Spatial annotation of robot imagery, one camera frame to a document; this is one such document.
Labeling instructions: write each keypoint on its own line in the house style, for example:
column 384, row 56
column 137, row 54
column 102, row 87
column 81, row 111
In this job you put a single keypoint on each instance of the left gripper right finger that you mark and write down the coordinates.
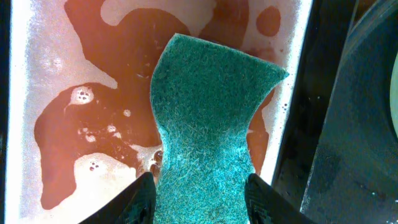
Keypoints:
column 265, row 206

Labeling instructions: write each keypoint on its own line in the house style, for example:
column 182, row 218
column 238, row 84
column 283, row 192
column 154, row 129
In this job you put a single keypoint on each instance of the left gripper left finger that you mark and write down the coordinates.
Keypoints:
column 134, row 205

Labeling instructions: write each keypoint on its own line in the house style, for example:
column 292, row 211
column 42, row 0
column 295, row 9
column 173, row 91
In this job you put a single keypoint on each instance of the green scrub sponge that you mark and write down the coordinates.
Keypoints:
column 203, row 96

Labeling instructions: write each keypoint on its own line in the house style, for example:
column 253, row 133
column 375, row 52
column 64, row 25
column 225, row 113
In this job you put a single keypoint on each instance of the black rectangular wash tray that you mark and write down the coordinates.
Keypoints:
column 80, row 125

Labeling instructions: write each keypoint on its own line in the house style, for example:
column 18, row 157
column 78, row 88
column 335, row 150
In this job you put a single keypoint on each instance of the light blue plate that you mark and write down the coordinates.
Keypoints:
column 394, row 96

